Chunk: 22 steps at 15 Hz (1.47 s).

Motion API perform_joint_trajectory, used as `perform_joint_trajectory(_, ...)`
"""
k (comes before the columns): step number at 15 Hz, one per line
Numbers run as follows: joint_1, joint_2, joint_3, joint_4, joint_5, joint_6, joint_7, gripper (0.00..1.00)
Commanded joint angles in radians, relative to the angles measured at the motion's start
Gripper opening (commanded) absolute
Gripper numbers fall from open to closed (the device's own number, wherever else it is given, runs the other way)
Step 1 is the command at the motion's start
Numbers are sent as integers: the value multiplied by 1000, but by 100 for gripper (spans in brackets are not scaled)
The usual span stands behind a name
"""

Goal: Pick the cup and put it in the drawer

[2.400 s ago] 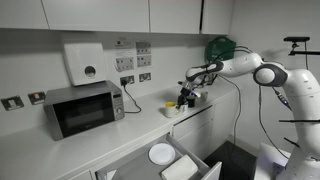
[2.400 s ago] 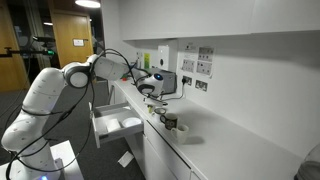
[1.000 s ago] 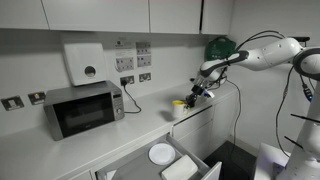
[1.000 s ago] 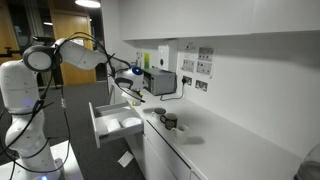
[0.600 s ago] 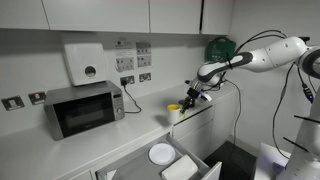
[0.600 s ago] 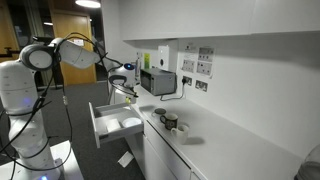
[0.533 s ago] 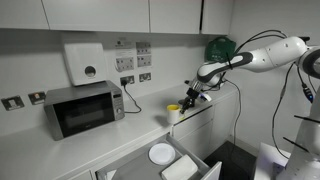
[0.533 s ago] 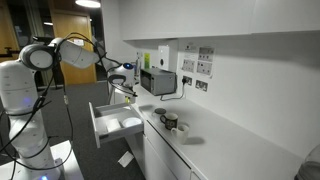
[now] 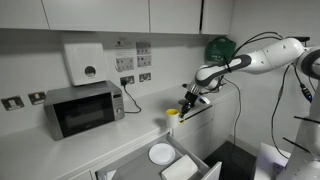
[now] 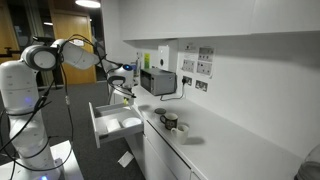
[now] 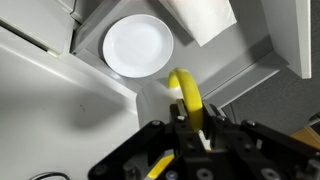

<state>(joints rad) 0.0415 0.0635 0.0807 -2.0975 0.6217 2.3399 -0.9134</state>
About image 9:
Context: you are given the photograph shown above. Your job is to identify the black cable with connector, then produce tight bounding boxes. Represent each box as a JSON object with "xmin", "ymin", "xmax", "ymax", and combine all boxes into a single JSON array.
[{"xmin": 270, "ymin": 64, "xmax": 315, "ymax": 160}]

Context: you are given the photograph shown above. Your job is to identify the white cup yellow handle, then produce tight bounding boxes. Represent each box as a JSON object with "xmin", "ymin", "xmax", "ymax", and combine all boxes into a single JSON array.
[{"xmin": 165, "ymin": 108, "xmax": 186, "ymax": 130}]

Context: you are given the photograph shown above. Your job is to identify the green first aid bag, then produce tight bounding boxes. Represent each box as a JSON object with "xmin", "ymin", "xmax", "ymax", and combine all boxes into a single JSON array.
[{"xmin": 204, "ymin": 36, "xmax": 237, "ymax": 64}]

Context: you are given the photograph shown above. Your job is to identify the white base cabinet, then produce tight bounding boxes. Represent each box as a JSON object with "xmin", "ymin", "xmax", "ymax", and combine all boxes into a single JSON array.
[{"xmin": 66, "ymin": 91, "xmax": 239, "ymax": 180}]

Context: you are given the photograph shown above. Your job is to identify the white paper napkin stack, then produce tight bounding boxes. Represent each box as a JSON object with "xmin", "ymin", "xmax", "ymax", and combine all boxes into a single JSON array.
[{"xmin": 160, "ymin": 154, "xmax": 199, "ymax": 180}]

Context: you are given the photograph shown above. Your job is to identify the steel switch plate red light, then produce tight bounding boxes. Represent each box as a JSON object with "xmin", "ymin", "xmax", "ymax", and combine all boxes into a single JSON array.
[{"xmin": 27, "ymin": 91, "xmax": 47, "ymax": 106}]

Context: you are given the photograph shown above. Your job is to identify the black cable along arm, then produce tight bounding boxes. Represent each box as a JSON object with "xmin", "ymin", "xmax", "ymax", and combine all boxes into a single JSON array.
[{"xmin": 232, "ymin": 31, "xmax": 285, "ymax": 57}]

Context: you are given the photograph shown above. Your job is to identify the thin black rod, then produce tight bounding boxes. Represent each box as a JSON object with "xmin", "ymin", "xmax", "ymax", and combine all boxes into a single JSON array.
[
  {"xmin": 282, "ymin": 137, "xmax": 308, "ymax": 152},
  {"xmin": 292, "ymin": 115, "xmax": 320, "ymax": 125}
]

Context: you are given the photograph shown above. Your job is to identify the paper notice with socket photo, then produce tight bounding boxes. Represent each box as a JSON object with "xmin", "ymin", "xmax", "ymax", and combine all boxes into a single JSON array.
[{"xmin": 114, "ymin": 39, "xmax": 135, "ymax": 73}]

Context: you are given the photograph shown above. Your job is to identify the steel wall switch plate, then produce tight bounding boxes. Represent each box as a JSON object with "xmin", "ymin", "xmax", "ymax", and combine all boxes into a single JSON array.
[{"xmin": 0, "ymin": 95, "xmax": 25, "ymax": 112}]

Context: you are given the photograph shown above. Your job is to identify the white paper towel dispenser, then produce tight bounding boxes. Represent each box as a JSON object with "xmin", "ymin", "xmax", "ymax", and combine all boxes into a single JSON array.
[{"xmin": 62, "ymin": 42, "xmax": 108, "ymax": 87}]

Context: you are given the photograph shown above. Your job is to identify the steel double wall socket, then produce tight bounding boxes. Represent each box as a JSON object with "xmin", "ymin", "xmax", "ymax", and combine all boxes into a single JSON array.
[{"xmin": 138, "ymin": 72, "xmax": 152, "ymax": 83}]

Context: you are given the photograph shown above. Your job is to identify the grey open drawer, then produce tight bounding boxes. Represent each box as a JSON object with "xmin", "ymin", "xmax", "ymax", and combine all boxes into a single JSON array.
[{"xmin": 94, "ymin": 133, "xmax": 223, "ymax": 180}]

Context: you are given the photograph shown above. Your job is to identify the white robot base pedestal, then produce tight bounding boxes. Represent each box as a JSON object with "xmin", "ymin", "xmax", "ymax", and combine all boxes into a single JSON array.
[{"xmin": 253, "ymin": 142, "xmax": 292, "ymax": 180}]

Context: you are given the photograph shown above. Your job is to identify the white wall cabinet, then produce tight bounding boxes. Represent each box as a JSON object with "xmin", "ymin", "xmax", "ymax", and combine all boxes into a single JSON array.
[{"xmin": 0, "ymin": 0, "xmax": 234, "ymax": 36}]

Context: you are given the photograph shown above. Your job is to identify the silver microwave oven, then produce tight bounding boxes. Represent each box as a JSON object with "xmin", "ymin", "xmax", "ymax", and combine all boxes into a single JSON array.
[{"xmin": 43, "ymin": 80, "xmax": 126, "ymax": 142}]

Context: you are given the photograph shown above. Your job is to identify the white round plate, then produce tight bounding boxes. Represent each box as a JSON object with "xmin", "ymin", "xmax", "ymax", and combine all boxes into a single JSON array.
[{"xmin": 148, "ymin": 142, "xmax": 176, "ymax": 166}]

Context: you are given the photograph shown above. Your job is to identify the thin black hanging cable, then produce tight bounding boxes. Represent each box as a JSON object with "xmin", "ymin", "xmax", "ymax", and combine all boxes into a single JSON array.
[{"xmin": 222, "ymin": 78, "xmax": 242, "ymax": 152}]

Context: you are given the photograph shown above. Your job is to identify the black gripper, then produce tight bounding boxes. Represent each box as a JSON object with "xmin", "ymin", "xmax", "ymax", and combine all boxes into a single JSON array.
[{"xmin": 179, "ymin": 90, "xmax": 199, "ymax": 119}]

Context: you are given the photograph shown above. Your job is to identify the plain white mug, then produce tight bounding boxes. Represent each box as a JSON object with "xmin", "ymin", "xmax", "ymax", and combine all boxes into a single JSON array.
[{"xmin": 198, "ymin": 95, "xmax": 212, "ymax": 105}]

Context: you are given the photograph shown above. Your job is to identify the black microwave power cable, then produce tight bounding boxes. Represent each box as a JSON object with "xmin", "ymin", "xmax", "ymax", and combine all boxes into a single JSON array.
[{"xmin": 122, "ymin": 81, "xmax": 143, "ymax": 115}]

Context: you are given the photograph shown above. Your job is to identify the wall socket with plug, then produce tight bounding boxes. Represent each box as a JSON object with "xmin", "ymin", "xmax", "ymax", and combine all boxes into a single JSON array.
[{"xmin": 119, "ymin": 75, "xmax": 135, "ymax": 87}]

